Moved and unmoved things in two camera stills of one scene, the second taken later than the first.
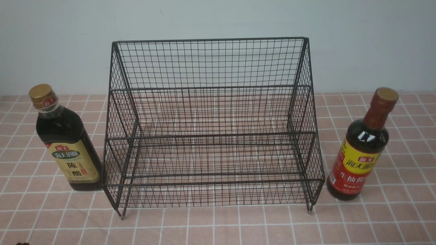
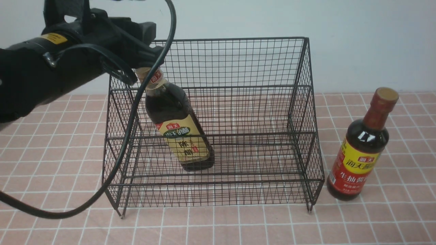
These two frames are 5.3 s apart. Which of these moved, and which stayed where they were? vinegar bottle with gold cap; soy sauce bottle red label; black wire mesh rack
Moved: vinegar bottle with gold cap
Stayed: soy sauce bottle red label; black wire mesh rack
